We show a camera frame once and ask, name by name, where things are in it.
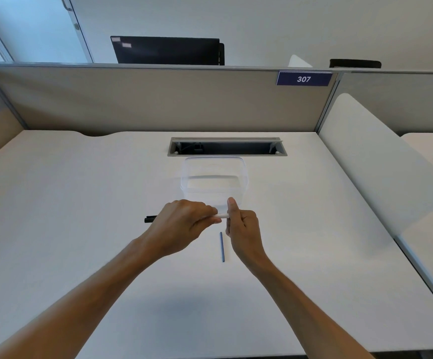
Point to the person's right hand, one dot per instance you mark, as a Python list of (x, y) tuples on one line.
[(246, 235)]

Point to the person's left hand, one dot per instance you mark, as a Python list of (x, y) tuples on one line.
[(175, 228)]

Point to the blue pen refill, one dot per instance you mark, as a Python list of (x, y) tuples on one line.
[(222, 246)]

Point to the white pen with black cap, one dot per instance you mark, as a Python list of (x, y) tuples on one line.
[(149, 219)]

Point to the person's left forearm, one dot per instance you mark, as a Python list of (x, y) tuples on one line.
[(70, 314)]

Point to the person's right forearm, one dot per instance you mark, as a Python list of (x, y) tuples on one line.
[(306, 317)]

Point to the clear plastic container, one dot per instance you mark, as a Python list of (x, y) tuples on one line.
[(212, 179)]

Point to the white rounded side divider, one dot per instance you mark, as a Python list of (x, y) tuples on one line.
[(373, 160)]

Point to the blue number sign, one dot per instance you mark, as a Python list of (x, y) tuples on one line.
[(304, 79)]

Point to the black monitor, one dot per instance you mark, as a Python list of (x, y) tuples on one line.
[(164, 50)]

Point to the white divider tip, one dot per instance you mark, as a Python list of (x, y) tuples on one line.
[(298, 62)]

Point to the black chair back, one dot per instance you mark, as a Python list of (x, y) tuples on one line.
[(354, 63)]

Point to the beige neighbouring partition panel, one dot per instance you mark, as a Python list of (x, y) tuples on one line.
[(407, 104)]

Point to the glass door with metal frame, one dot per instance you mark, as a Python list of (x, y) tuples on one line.
[(33, 29)]

